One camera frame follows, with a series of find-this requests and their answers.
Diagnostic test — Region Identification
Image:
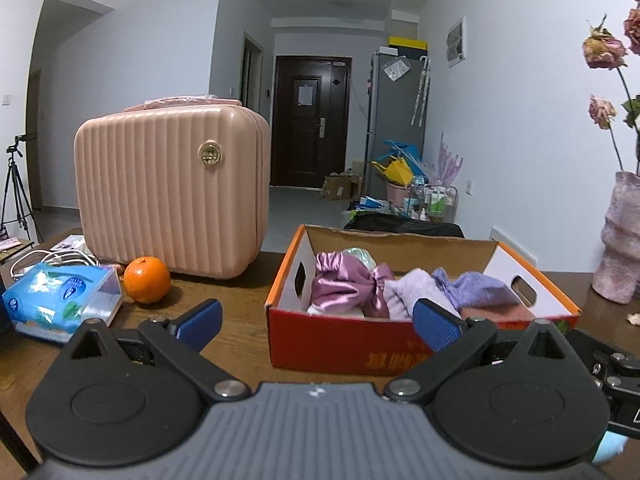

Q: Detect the dark side door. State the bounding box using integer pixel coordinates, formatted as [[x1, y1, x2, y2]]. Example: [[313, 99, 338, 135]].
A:
[[241, 31, 264, 111]]

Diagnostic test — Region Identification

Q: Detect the grey fridge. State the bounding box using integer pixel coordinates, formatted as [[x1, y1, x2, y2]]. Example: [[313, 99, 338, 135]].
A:
[[364, 49, 430, 200]]

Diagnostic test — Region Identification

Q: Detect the white folded umbrella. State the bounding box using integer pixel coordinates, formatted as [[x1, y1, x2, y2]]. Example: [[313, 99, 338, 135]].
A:
[[411, 56, 431, 127]]

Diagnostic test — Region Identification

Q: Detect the orange cardboard box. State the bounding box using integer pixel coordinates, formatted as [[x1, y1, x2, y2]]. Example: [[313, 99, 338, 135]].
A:
[[265, 224, 582, 377]]

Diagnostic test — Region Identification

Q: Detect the orange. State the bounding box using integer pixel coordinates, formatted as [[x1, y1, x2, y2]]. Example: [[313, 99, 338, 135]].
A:
[[123, 256, 171, 304]]

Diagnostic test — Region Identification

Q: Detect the brown carton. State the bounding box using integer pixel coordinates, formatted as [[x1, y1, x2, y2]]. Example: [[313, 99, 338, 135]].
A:
[[320, 174, 363, 201]]

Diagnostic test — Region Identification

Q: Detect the bunch of dried roses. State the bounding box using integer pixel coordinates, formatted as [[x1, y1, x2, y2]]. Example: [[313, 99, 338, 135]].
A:
[[581, 0, 640, 177]]

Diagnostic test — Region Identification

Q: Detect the purple knitted cloth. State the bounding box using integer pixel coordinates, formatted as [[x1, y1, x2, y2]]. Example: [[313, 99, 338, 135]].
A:
[[431, 267, 521, 317]]

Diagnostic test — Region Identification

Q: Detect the wire rack with bottles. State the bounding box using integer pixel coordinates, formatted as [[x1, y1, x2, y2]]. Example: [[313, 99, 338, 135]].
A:
[[410, 184, 458, 223]]

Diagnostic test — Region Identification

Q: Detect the yellow box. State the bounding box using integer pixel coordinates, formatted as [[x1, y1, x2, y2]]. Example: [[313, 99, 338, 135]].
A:
[[388, 36, 429, 51]]

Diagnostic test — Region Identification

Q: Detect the white wall panel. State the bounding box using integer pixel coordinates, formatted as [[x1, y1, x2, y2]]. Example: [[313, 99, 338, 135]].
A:
[[445, 15, 468, 68]]

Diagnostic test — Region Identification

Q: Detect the black cloth bag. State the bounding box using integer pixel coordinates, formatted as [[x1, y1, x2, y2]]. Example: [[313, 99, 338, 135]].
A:
[[344, 212, 465, 238]]

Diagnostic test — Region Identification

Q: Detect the white charger cable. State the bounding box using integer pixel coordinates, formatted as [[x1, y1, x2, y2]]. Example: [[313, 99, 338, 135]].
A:
[[10, 247, 98, 281]]

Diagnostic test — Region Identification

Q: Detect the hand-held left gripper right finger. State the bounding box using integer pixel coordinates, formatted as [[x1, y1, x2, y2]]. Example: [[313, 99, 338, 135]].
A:
[[382, 298, 577, 405]]

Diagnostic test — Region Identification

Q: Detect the lilac fluffy sock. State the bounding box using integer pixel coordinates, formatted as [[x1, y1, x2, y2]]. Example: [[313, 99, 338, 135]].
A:
[[385, 268, 443, 321]]

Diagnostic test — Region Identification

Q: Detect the pink textured vase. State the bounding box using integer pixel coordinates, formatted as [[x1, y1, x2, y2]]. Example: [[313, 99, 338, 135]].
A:
[[591, 171, 640, 305]]

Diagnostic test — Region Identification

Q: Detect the blue folding rack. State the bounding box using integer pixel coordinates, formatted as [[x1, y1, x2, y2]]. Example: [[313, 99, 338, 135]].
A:
[[382, 139, 421, 163]]

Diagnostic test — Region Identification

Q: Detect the dark entrance door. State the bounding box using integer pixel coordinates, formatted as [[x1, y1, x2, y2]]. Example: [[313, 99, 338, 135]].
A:
[[270, 55, 351, 188]]

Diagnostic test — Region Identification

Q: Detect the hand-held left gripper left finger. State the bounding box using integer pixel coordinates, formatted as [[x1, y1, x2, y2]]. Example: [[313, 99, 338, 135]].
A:
[[59, 299, 252, 404]]

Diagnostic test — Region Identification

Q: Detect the pink bucket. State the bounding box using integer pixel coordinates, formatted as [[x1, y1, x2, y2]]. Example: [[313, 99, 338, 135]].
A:
[[386, 181, 426, 211]]

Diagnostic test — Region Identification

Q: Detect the pink ribbed suitcase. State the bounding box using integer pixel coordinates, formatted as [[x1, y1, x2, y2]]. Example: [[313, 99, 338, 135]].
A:
[[74, 94, 271, 279]]

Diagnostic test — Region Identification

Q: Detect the yellow bag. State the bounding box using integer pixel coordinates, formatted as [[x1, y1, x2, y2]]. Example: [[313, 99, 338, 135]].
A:
[[372, 156, 415, 186]]

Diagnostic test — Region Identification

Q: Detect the blue tissue pack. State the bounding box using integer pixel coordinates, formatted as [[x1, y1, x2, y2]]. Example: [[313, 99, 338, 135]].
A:
[[2, 262, 123, 345]]

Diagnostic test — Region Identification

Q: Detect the clear plastic bag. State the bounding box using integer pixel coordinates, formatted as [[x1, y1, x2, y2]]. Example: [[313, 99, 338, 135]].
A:
[[382, 57, 412, 81]]

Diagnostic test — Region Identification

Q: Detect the purple flower decoration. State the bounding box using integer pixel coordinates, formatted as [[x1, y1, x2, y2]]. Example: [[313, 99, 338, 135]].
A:
[[437, 132, 463, 186]]

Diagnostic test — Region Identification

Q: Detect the pink satin scrunchie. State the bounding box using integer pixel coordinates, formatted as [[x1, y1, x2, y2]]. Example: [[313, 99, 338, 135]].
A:
[[310, 251, 396, 319]]

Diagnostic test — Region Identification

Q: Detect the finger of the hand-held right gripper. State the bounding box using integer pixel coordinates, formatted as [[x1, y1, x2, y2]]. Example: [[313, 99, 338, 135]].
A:
[[567, 330, 640, 386]]

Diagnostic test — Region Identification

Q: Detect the black camera tripod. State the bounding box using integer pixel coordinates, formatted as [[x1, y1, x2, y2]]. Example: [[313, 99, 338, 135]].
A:
[[0, 132, 43, 243]]

